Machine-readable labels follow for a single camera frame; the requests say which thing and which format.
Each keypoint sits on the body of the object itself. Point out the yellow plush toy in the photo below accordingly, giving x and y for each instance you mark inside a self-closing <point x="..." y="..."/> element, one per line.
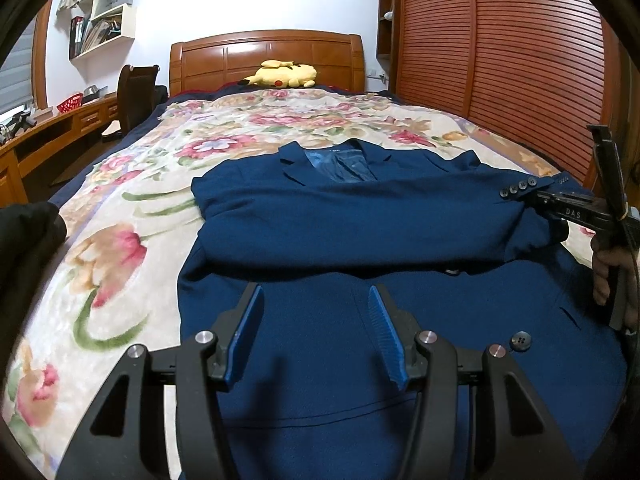
<point x="280" y="74"/>

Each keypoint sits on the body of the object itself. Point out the window blind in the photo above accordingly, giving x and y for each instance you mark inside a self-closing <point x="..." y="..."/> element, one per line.
<point x="15" y="80"/>

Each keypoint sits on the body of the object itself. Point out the navy blue suit jacket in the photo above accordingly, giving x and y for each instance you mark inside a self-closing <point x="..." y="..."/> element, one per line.
<point x="350" y="220"/>

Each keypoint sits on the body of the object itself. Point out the wooden desk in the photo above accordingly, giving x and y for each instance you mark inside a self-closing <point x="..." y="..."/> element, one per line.
<point x="45" y="132"/>

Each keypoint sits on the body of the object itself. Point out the wooden louvered wardrobe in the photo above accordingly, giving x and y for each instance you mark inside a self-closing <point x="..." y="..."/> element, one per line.
<point x="500" y="50"/>

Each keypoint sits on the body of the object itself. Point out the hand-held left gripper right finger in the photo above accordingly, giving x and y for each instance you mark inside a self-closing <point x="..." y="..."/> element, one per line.
<point x="387" y="340"/>

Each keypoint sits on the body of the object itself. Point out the person's right hand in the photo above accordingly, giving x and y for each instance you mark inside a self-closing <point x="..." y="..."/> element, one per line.
<point x="605" y="270"/>

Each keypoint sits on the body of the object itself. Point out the navy bed sheet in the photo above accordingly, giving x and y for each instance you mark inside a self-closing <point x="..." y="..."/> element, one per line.
<point x="137" y="132"/>

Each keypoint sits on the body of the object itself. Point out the red basket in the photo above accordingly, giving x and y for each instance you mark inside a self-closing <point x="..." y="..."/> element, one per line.
<point x="70" y="104"/>

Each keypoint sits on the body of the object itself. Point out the dark brown chair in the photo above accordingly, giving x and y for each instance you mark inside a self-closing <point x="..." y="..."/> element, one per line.
<point x="137" y="95"/>

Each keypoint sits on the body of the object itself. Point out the floral blanket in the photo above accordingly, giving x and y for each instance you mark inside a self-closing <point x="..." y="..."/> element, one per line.
<point x="125" y="220"/>

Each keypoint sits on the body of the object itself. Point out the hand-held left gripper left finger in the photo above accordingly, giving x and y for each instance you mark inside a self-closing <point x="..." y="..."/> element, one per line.
<point x="245" y="340"/>

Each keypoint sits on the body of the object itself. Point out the wooden bed headboard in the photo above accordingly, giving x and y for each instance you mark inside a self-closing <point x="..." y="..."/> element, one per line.
<point x="220" y="57"/>

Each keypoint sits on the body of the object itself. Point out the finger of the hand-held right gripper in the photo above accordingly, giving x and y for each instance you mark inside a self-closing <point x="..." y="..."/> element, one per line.
<point x="560" y="232"/>
<point x="570" y="210"/>

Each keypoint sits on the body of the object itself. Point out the white wall shelf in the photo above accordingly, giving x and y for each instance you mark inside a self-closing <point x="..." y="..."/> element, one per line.
<point x="107" y="15"/>

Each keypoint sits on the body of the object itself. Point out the black cloth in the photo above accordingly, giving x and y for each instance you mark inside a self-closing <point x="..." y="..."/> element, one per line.
<point x="25" y="260"/>

